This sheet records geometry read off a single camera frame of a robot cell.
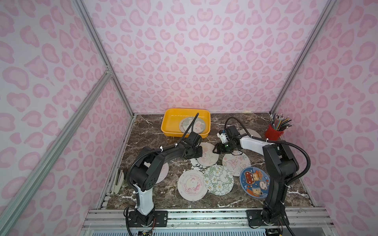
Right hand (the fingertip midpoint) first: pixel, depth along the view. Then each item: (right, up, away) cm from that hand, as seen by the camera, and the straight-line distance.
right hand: (218, 150), depth 97 cm
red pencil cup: (+37, +10, +2) cm, 38 cm away
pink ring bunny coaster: (-17, -18, -13) cm, 28 cm away
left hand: (-11, -1, -3) cm, 11 cm away
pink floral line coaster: (+10, -6, -4) cm, 13 cm away
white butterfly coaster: (+26, +12, +11) cm, 31 cm away
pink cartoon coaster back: (-6, -5, -2) cm, 8 cm away
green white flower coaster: (-2, -15, -11) cm, 19 cm away
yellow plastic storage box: (-34, +22, +21) cm, 45 cm away
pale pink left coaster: (-34, -13, -7) cm, 37 cm away
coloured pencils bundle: (+39, +18, -2) cm, 43 cm away
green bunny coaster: (-13, +16, +15) cm, 25 cm away
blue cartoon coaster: (+19, -16, -11) cm, 28 cm away
